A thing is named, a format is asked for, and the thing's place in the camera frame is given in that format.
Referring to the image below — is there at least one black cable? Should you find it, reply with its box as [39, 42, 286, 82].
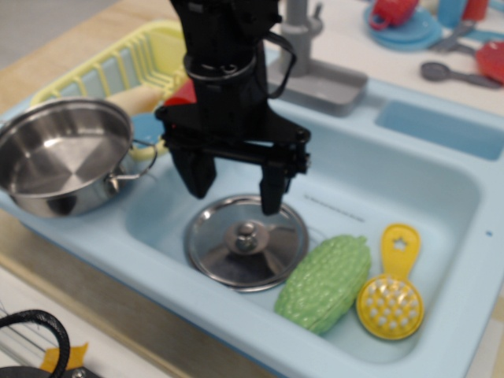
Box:
[0, 309, 72, 373]

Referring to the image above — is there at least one red toy cylinder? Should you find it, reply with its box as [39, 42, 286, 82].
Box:
[163, 80, 196, 106]

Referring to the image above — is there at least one red toy cup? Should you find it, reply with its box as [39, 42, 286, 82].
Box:
[367, 0, 418, 31]

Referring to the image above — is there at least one grey toy spoon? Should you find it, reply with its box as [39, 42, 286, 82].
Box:
[420, 61, 502, 89]

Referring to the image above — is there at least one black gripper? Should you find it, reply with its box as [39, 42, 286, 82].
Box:
[155, 58, 310, 216]

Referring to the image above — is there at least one green toy bitter melon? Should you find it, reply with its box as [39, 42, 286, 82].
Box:
[274, 235, 371, 335]

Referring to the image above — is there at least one blue toy cup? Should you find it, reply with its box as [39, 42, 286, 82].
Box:
[437, 0, 467, 28]

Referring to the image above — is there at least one yellow toy scrub brush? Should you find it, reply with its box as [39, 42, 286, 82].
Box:
[355, 224, 424, 340]

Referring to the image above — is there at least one blue toy plate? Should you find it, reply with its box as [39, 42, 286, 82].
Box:
[364, 6, 443, 52]

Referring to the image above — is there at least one red toy item right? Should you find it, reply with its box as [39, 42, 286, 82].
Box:
[475, 41, 503, 83]

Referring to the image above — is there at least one light blue toy sink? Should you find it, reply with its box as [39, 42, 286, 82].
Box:
[1, 81, 503, 377]

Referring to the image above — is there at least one grey toy faucet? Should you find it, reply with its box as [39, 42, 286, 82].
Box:
[280, 1, 368, 117]

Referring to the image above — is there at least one grey toy fork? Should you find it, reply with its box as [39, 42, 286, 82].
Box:
[428, 20, 476, 52]

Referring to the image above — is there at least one yellow dish rack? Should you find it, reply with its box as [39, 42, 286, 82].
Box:
[30, 19, 190, 161]

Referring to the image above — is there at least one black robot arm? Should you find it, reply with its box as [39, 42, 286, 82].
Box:
[155, 1, 310, 215]

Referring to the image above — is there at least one yellow tape piece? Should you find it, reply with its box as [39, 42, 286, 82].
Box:
[39, 342, 90, 372]

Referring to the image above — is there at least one steel pot lid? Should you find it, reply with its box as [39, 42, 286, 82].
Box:
[184, 195, 309, 292]

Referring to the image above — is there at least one stainless steel pot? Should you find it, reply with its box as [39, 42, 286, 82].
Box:
[1, 98, 158, 217]

